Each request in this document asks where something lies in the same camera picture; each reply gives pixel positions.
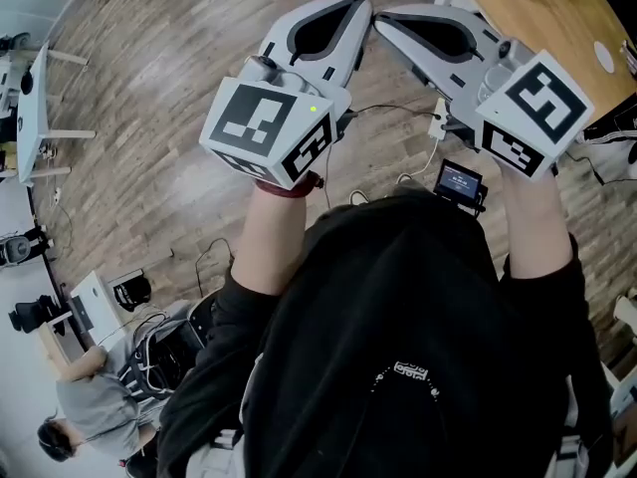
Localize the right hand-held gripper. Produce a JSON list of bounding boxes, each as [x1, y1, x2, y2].
[[372, 2, 597, 182]]

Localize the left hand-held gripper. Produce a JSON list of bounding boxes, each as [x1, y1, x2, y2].
[[198, 0, 374, 192]]

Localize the person's left forearm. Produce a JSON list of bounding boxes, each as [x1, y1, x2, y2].
[[231, 174, 319, 298]]

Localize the person's right forearm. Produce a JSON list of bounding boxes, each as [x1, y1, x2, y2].
[[500, 164, 574, 282]]

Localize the white power strip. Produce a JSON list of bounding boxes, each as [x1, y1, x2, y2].
[[428, 97, 449, 141]]

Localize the round wooden table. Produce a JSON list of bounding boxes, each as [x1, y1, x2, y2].
[[415, 0, 637, 124]]

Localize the small black screen device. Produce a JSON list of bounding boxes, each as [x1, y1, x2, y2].
[[431, 158, 488, 214]]

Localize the white round coaster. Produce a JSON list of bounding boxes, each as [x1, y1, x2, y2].
[[593, 41, 616, 74]]

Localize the black striped jacket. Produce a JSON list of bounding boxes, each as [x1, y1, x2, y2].
[[581, 95, 637, 143]]

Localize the person's black sweatshirt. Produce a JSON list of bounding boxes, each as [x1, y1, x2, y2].
[[156, 186, 614, 478]]

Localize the white desk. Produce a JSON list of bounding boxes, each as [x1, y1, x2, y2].
[[16, 42, 97, 188]]

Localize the black bag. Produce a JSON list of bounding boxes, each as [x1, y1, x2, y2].
[[112, 276, 153, 313]]

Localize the black backpack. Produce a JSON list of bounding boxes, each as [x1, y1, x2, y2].
[[118, 311, 205, 402]]

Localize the white box stand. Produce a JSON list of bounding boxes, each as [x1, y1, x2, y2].
[[69, 270, 125, 351]]

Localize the thin black cable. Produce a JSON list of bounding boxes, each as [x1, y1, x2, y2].
[[193, 237, 235, 298], [347, 103, 443, 120]]

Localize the white power cable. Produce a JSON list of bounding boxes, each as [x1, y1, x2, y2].
[[397, 136, 442, 181]]

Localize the light grey shoulder strap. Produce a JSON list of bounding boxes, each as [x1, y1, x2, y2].
[[546, 435, 593, 478], [183, 428, 246, 478]]

